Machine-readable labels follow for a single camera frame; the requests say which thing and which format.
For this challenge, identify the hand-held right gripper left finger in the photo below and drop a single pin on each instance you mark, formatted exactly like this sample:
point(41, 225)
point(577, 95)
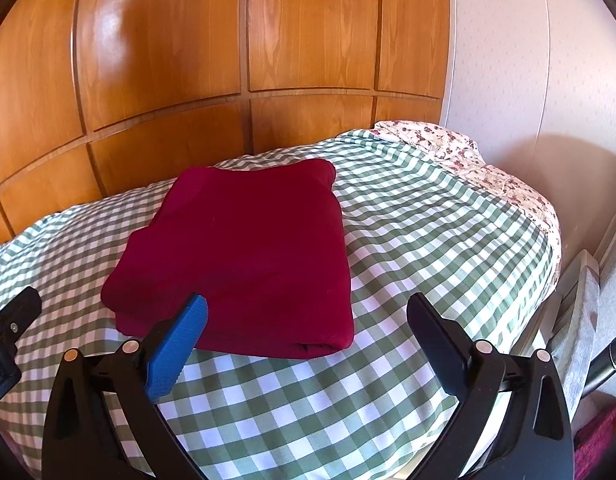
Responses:
point(178, 340)

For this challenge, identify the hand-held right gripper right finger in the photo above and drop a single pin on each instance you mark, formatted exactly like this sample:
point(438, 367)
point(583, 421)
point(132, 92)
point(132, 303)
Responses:
point(437, 342)

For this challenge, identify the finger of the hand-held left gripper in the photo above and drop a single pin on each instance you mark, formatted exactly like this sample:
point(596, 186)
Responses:
point(18, 312)

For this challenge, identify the dark red knit sweater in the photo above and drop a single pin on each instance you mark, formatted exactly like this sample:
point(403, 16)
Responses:
point(238, 250)

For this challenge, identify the green white checkered blanket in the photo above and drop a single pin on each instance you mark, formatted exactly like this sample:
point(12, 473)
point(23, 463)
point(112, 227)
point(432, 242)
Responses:
point(412, 240)

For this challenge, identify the grey ironing board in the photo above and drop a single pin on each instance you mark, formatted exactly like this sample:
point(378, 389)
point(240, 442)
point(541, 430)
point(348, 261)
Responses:
point(580, 310)

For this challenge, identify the magenta cloth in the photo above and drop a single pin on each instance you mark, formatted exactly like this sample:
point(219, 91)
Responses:
point(600, 435)

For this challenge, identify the floral bed sheet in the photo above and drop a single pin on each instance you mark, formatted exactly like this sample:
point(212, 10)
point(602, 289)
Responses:
point(437, 140)

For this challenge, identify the wooden headboard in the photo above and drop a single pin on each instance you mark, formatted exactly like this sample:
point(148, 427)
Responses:
point(163, 35)

